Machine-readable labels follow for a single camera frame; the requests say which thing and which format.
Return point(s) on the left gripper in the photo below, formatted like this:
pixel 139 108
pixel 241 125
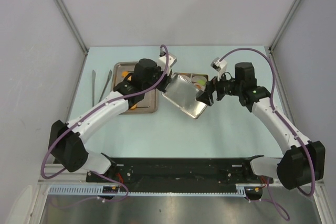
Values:
pixel 166 80

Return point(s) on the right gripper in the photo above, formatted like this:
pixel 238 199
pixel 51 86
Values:
pixel 212 85

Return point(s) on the green cookie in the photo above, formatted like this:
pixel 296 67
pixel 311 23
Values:
pixel 201 81

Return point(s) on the gold cookie tin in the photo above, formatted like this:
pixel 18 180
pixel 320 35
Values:
pixel 188 76

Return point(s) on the steel tin lid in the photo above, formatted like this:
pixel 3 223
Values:
pixel 182 93

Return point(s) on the steel tongs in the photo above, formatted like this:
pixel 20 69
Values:
pixel 97 96

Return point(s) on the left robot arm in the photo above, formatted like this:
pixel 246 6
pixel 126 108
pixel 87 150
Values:
pixel 67 140

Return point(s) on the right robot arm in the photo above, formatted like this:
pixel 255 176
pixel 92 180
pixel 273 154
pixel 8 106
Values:
pixel 303 160

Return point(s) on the white paper cup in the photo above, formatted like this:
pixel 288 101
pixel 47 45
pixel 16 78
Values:
pixel 195 79

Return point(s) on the steel baking tray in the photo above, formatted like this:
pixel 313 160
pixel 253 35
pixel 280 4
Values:
pixel 150 102

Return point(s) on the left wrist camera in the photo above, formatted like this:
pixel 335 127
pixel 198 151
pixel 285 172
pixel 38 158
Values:
pixel 166 59

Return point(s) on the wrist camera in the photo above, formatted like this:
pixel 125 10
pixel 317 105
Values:
pixel 166 59
pixel 220 66

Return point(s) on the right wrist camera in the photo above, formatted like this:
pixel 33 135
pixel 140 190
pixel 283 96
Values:
pixel 220 66

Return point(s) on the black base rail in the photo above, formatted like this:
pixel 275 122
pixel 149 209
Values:
pixel 180 174

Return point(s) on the white cable duct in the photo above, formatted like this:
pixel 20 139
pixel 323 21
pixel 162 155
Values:
pixel 109 190

